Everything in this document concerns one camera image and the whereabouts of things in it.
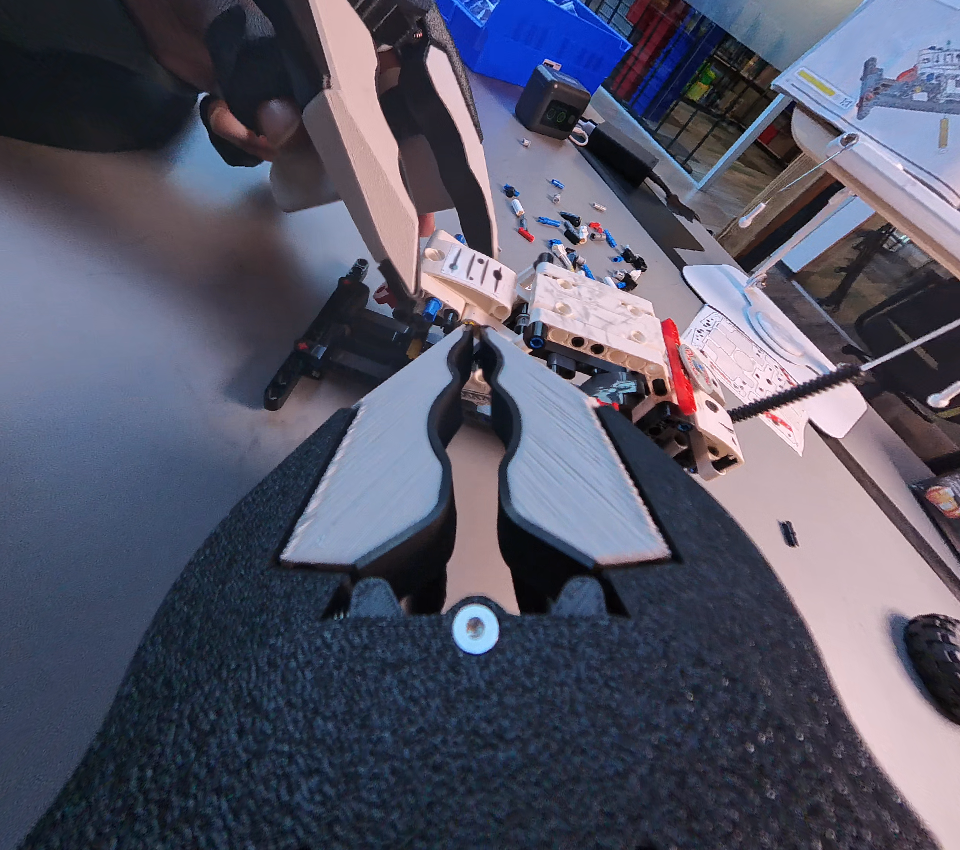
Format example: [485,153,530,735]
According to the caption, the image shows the black toy tyre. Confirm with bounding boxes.
[903,612,960,724]

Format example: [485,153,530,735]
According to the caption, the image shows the white sticker sheet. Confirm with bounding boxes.
[678,306,811,455]

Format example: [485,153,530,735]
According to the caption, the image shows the dark grey flat mat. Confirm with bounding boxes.
[592,141,706,253]

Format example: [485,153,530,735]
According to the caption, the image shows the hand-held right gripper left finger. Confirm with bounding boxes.
[279,327,475,615]

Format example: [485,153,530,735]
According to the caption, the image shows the stacked red and blue crates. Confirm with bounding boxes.
[607,0,721,124]

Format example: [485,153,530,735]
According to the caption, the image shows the white brick toy truck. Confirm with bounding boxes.
[262,229,864,484]

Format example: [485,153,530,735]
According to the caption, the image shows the thin white cable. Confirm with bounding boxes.
[737,132,860,229]

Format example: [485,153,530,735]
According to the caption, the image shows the toy truck set box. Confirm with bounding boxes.
[911,471,960,555]

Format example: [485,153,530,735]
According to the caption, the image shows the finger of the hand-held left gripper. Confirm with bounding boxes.
[423,44,500,259]
[296,0,421,301]

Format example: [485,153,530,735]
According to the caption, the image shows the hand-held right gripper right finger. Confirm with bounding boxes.
[480,327,672,615]

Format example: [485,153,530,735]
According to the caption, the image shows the building instruction booklet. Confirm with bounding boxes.
[772,0,960,202]

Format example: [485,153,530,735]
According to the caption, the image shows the black power adapter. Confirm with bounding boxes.
[585,121,661,191]

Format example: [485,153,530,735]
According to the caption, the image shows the black device with green display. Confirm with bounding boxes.
[515,64,594,140]

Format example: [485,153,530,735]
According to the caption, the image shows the pile of small brick pieces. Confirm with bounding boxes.
[501,138,650,292]

